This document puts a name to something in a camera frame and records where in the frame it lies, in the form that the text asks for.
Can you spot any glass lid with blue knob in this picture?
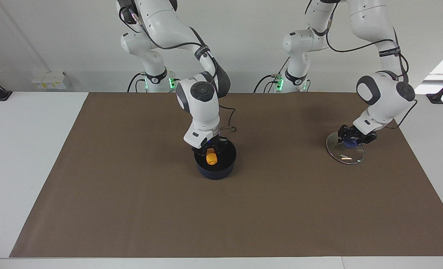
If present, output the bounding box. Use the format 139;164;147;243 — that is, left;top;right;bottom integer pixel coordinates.
326;131;366;165

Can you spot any brown table mat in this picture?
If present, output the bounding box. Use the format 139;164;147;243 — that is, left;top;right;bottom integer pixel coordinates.
9;92;443;258

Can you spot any dark pot with blue handle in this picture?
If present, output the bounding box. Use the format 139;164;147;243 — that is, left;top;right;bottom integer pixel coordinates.
194;138;237;180

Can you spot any black base cable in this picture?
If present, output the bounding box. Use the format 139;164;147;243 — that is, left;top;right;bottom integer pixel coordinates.
254;58;291;93
127;72;147;93

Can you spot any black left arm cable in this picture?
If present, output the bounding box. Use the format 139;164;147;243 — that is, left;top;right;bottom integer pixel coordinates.
326;11;418;129

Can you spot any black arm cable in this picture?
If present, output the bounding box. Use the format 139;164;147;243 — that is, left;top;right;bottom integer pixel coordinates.
326;11;418;129
119;6;237;133

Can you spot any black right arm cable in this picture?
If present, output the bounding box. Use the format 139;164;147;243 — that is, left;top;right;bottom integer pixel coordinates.
119;6;237;133

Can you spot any white wall socket box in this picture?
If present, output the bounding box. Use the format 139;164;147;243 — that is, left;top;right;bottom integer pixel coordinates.
32;73;71;90

